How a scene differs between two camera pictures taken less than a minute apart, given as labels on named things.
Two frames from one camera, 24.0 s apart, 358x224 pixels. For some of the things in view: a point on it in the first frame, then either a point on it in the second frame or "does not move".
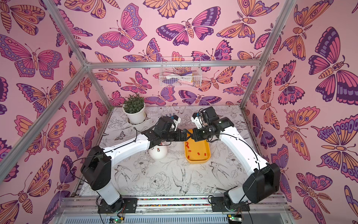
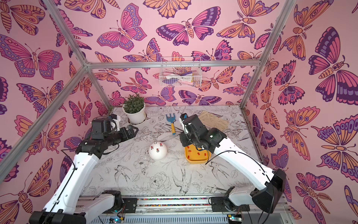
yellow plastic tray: x=196 y=152 does not move
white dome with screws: x=158 y=152 does not move
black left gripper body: x=172 y=136 to x=115 y=137
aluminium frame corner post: x=75 y=46 does not move
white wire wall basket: x=178 y=77 does not move
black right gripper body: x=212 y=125 to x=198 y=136
